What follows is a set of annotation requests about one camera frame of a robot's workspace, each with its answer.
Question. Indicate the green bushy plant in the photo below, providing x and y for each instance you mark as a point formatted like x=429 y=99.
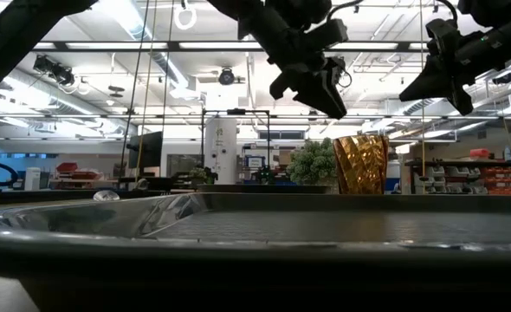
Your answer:
x=312 y=162

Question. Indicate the white box appliance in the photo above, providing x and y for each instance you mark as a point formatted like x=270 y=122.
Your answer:
x=32 y=178

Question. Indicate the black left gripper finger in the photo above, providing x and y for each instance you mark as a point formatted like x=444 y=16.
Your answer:
x=283 y=84
x=325 y=93

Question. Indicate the silver metal tray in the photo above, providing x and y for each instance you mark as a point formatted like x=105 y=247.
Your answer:
x=255 y=260

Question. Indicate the black ceiling camera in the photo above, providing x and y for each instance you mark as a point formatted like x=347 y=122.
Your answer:
x=226 y=76

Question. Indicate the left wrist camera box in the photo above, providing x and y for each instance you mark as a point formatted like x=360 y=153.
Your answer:
x=335 y=32

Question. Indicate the white cylindrical column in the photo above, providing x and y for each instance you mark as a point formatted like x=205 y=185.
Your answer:
x=221 y=151

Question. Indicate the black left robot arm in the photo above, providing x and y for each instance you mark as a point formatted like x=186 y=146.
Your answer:
x=4 y=43

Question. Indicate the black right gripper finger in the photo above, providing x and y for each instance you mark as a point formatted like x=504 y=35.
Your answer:
x=426 y=84
x=461 y=97

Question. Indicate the black monitor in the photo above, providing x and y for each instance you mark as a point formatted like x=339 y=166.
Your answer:
x=147 y=149

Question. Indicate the shelf with storage bins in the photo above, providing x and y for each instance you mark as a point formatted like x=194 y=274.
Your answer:
x=476 y=177

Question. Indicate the red storage bins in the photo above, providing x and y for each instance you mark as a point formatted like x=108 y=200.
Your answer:
x=75 y=172

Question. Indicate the black ceiling spotlight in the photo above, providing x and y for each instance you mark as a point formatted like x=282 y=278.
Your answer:
x=54 y=69

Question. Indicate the amber ribbed plastic cup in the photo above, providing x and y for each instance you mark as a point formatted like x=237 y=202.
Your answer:
x=361 y=164

